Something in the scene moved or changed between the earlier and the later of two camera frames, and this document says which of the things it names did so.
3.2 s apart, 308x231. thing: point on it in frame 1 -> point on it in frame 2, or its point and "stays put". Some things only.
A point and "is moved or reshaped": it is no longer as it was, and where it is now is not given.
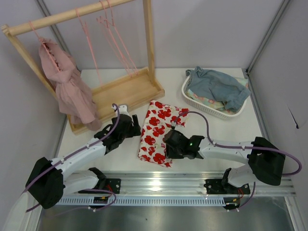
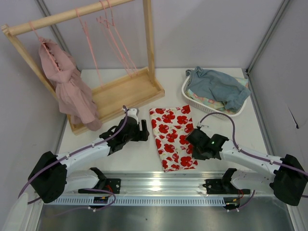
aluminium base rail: x=181 y=183 stays put
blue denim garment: x=225 y=89 stays put
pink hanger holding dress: x=44 y=45 stays put
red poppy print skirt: x=158 y=119 is moved or reshaped
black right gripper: x=169 y=143 -> x=194 y=140
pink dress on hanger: x=74 y=97 stays put
